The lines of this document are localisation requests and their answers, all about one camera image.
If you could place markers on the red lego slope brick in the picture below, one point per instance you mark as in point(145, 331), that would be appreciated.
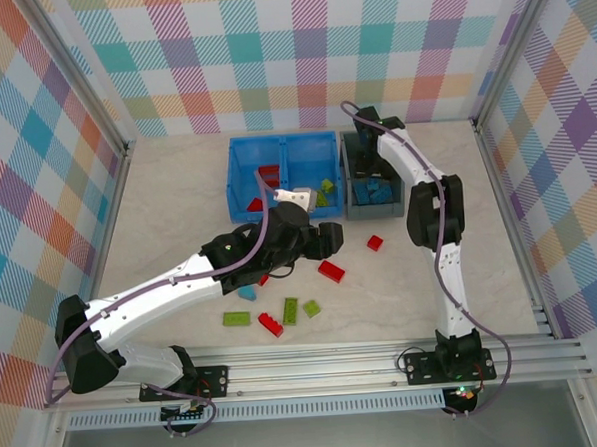
point(255, 206)

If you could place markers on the teal lego slope brick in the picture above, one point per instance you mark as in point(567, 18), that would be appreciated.
point(248, 293)

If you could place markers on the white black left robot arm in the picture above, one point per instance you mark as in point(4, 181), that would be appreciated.
point(147, 291)

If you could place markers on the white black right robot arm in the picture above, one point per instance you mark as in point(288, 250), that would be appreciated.
point(449, 285)

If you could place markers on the small red lego brick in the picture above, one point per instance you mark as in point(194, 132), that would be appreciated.
point(375, 243)
point(263, 279)

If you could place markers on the blue plastic bin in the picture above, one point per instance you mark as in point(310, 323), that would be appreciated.
point(245, 156)
point(310, 158)

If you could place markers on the grey plastic bin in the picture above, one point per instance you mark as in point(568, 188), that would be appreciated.
point(373, 210)

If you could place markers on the small control board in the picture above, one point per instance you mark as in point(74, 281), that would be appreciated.
point(186, 414)
point(460, 394)

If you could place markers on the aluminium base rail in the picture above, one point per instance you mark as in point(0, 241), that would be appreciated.
point(311, 370)

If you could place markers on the aluminium side rail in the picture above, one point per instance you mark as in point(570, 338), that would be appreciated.
point(508, 212)
point(110, 218)

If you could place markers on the aluminium frame post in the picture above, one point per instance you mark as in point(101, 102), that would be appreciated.
point(514, 47)
point(77, 70)

